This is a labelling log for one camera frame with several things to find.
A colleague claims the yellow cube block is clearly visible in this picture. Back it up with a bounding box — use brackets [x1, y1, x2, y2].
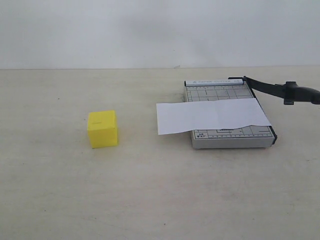
[87, 110, 118, 149]

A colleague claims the white paper sheet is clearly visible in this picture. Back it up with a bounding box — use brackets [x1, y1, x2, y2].
[156, 98, 271, 135]

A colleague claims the black cutter blade arm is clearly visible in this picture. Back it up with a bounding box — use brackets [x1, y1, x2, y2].
[228, 76, 320, 105]

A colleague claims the grey paper cutter base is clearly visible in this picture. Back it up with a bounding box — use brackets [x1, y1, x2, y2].
[184, 77, 278, 149]

